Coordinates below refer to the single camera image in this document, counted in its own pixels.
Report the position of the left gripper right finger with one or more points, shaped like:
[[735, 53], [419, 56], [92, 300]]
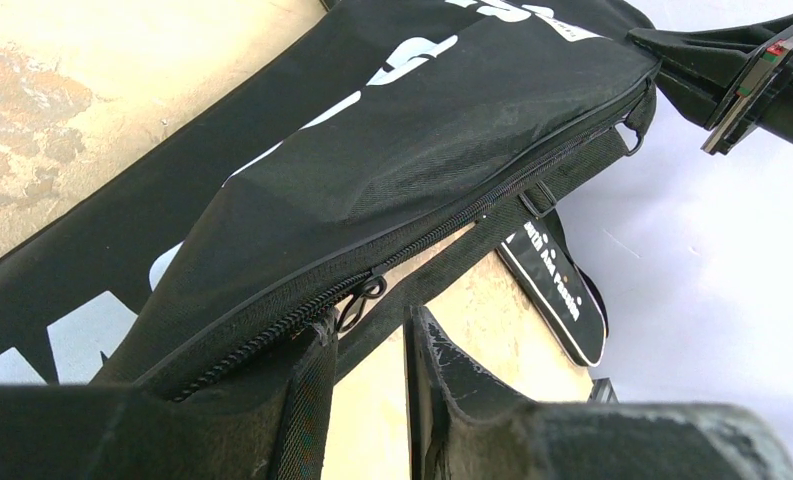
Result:
[[466, 423]]

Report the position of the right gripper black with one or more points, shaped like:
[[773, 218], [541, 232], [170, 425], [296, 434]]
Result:
[[729, 81]]

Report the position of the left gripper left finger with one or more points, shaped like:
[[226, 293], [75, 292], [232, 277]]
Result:
[[267, 421]]

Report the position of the black SPORT racket bag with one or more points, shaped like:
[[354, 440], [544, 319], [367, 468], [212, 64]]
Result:
[[565, 297]]

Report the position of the black CROSSWAY racket bag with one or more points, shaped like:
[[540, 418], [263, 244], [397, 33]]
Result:
[[384, 129]]

